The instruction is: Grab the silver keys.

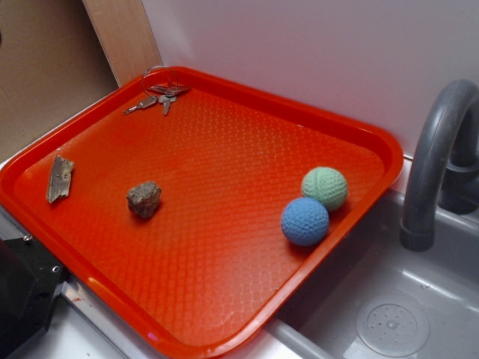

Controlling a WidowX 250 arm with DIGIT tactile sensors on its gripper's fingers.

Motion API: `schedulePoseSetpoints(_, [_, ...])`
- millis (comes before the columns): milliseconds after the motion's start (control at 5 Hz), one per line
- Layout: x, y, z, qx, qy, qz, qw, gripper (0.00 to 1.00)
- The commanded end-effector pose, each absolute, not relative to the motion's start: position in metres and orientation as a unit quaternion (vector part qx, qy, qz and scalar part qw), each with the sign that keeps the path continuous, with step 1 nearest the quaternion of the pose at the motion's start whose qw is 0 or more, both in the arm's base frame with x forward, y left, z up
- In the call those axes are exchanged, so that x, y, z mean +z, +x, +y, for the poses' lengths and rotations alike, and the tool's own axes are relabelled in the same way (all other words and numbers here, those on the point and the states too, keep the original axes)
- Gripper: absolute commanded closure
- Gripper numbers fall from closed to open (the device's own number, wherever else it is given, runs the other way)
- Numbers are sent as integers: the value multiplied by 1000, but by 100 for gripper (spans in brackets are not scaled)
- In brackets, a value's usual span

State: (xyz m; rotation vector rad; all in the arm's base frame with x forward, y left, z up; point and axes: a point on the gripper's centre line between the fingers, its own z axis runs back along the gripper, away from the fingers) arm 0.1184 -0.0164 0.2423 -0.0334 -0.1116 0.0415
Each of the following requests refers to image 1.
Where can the brown rock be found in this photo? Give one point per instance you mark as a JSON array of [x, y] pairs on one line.
[[143, 199]]

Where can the silver keys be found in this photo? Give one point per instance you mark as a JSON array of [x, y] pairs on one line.
[[161, 94]]

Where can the piece of wood bark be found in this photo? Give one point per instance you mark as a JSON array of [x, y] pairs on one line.
[[60, 178]]

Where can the light wooden board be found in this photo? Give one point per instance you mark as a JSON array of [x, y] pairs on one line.
[[124, 32]]

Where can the green textured ball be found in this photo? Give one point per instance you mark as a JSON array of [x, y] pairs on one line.
[[326, 185]]

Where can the red plastic tray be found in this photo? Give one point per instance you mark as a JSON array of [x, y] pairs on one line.
[[211, 267]]

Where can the blue textured ball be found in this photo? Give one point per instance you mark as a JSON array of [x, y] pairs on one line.
[[305, 222]]

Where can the grey toy sink basin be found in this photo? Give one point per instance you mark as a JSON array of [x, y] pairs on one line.
[[372, 298]]

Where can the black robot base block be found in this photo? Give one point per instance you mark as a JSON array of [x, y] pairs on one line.
[[31, 281]]

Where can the grey toy faucet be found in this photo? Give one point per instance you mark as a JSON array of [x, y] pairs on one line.
[[444, 172]]

